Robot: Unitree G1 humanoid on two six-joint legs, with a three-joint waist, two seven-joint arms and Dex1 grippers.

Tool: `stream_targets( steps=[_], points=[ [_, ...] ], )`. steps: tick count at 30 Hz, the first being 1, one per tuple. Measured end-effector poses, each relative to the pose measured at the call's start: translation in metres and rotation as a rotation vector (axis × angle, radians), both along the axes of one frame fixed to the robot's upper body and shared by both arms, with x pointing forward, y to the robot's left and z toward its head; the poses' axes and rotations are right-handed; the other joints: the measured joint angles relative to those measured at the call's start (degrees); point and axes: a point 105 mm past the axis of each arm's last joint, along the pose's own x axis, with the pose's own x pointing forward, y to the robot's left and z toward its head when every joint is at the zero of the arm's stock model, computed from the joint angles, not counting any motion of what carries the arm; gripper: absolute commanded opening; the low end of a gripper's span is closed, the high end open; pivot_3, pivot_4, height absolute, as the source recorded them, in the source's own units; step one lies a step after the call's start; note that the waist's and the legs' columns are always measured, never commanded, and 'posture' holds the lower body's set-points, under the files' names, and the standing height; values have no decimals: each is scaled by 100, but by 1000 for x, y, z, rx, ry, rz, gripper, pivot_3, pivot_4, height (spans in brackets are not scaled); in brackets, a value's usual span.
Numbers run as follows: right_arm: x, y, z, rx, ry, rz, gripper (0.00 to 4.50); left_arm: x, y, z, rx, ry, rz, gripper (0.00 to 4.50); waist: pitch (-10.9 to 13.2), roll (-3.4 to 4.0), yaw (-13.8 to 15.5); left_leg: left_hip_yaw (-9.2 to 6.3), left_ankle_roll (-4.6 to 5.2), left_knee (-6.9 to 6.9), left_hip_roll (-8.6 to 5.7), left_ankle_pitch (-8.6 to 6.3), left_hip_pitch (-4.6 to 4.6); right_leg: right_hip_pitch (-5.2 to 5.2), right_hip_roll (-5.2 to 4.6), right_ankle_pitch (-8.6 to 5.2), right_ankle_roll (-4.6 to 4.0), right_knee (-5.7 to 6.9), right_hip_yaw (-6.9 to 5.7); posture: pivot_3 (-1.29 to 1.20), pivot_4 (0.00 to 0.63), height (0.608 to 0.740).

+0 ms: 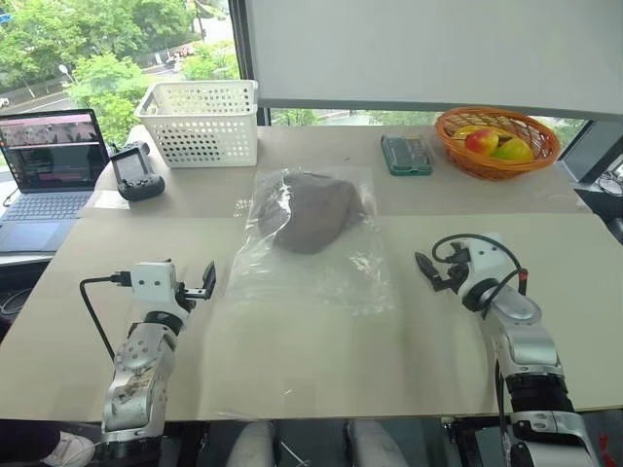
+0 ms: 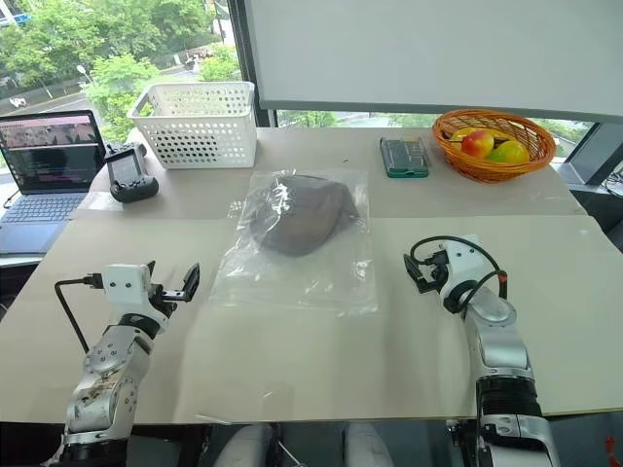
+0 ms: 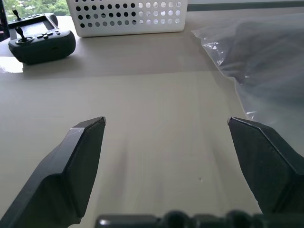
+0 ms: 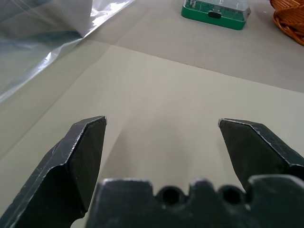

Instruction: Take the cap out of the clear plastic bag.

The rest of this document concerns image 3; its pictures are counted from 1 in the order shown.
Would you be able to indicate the black handheld remote controller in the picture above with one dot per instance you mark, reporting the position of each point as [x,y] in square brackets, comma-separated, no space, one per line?
[42,47]

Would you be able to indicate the clear plastic bag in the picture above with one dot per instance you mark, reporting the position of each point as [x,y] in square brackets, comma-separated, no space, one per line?
[273,104]

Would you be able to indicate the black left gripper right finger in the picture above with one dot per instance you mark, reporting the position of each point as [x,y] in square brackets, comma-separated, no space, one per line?
[266,166]

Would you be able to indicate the white perforated plastic basket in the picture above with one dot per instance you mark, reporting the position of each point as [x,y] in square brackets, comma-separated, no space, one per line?
[128,16]

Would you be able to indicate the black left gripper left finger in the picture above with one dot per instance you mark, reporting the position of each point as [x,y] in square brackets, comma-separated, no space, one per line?
[71,171]

